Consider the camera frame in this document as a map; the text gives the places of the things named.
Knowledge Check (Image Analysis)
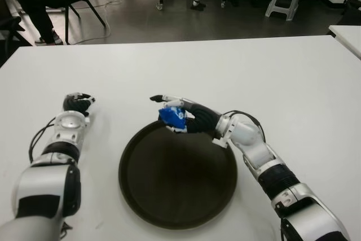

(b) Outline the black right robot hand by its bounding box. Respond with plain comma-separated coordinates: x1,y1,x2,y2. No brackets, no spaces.
149,94,222,135

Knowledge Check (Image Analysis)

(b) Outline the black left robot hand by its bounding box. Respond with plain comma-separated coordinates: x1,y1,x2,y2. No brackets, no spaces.
62,92,96,117

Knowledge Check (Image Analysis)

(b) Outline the blue Oreo snack pack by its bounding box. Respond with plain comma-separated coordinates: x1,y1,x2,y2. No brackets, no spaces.
157,106,188,133

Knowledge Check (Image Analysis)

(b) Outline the round dark brown tray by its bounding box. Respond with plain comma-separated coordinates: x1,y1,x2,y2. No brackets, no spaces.
118,119,238,229

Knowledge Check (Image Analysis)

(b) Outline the standing person in black trousers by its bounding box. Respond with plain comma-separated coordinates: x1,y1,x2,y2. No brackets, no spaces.
11,0,64,46

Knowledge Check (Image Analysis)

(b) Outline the black armchair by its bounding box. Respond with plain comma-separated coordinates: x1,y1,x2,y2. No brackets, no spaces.
0,0,32,67

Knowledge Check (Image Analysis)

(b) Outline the white side table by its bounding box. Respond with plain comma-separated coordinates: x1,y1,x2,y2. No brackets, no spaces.
328,25,361,59

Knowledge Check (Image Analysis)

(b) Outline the black office chair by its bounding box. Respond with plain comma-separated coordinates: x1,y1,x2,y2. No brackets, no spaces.
337,0,361,26

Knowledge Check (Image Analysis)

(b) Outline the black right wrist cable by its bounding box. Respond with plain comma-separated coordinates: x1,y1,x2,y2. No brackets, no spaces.
227,109,266,141

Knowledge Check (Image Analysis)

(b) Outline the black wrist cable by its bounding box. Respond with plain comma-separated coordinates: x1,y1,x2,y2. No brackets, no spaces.
227,109,266,141
29,116,58,163

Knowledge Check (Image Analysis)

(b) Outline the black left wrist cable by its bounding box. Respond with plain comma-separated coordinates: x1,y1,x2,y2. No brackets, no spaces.
29,116,58,163

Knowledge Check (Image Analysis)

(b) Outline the white floor cable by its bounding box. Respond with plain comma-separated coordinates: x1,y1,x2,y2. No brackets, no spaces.
70,0,155,45

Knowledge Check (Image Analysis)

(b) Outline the black left elbow cable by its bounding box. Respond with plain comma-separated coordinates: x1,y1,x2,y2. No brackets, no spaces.
60,221,74,239

